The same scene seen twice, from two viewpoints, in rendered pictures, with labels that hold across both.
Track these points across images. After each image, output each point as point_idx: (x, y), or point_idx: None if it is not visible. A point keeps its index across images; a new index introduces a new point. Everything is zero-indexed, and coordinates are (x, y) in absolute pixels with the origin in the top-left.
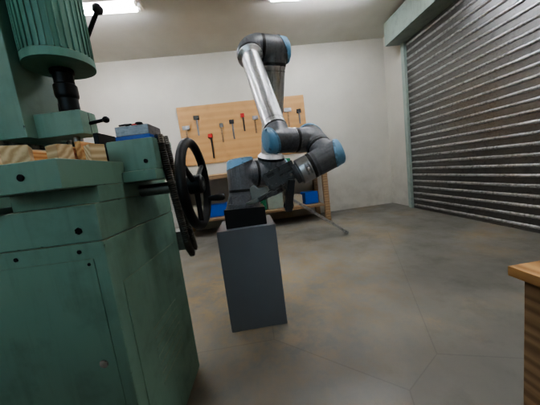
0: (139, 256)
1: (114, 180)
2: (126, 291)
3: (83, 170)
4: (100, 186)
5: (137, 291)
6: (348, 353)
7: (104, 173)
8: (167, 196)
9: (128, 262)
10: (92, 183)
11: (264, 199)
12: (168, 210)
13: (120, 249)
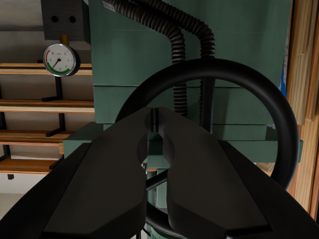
0: (226, 47)
1: (236, 143)
2: (271, 18)
3: (276, 153)
4: (261, 139)
5: (250, 5)
6: None
7: (249, 151)
8: (103, 112)
9: (251, 50)
10: (270, 142)
11: (262, 170)
12: (109, 89)
13: (258, 69)
